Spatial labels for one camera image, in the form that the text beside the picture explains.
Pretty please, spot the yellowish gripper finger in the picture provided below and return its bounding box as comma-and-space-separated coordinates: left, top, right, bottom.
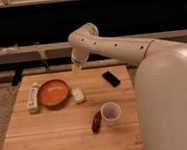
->
71, 63, 82, 72

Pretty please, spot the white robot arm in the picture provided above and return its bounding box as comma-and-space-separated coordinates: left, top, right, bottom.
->
68, 23, 187, 150

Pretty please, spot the orange bowl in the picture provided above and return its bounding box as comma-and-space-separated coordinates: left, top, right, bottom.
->
37, 79, 70, 107

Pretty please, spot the black phone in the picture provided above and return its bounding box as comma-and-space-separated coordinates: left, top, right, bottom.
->
102, 71, 121, 87

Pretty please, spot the white paper cup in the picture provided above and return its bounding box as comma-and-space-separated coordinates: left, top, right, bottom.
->
101, 102, 121, 126

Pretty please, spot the grey metal rail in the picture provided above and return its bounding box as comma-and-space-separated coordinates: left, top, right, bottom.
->
0, 29, 187, 65

